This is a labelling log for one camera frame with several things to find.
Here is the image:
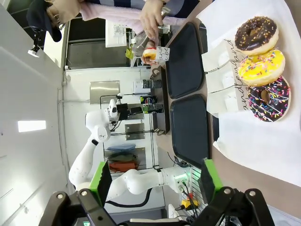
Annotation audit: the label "right gripper black-green right finger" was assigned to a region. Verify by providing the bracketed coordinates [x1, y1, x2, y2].
[188, 159, 275, 226]

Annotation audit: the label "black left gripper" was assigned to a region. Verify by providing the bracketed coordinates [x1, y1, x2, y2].
[117, 103, 144, 121]

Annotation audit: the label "right gripper black-green left finger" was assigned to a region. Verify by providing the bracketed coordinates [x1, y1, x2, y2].
[46, 160, 123, 226]

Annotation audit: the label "white paper bag script print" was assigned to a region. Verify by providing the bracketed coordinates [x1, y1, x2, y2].
[206, 68, 250, 114]
[154, 45, 170, 65]
[201, 39, 246, 74]

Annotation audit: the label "person's pink sleeved forearm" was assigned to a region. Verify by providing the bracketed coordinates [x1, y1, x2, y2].
[81, 4, 148, 22]

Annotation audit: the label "person's right hand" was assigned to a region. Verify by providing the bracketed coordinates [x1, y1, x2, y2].
[140, 0, 166, 42]

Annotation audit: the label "blue pepsi drink can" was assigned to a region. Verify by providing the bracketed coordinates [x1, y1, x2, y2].
[140, 95, 158, 105]

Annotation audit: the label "green black drink can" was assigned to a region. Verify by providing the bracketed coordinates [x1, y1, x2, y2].
[143, 104, 164, 114]

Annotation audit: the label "metal shelf with folded cloths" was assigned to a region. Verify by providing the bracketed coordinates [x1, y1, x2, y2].
[103, 119, 157, 174]

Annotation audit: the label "yellow emergency stop red button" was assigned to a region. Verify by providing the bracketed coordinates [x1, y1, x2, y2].
[182, 198, 200, 210]

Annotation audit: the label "large white paper sheet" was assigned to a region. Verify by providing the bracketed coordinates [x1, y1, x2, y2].
[195, 0, 301, 188]

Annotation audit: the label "rectangular ceiling light panel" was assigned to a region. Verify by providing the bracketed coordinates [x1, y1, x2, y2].
[17, 120, 47, 133]

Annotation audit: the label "dark donut white drizzle sprinkles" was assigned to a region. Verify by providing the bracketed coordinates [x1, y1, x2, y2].
[248, 75, 292, 122]

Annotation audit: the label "bystander in beige jacket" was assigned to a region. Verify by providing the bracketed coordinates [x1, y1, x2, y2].
[26, 0, 82, 43]

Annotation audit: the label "yellow iced sprinkled donut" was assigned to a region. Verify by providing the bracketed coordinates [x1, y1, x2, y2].
[238, 48, 286, 87]

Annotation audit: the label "chocolate donut orange sprinkles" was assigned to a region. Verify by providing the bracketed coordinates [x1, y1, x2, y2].
[234, 16, 280, 57]

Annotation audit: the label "grey metal wall plate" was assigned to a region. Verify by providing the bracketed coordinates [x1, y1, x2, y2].
[89, 80, 120, 105]

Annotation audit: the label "thin black base cables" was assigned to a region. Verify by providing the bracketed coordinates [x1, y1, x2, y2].
[167, 152, 203, 218]

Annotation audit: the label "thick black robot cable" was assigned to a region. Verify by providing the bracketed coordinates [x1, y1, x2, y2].
[105, 187, 154, 208]

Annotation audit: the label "white wall notice board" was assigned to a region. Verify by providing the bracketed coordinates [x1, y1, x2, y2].
[105, 18, 127, 48]

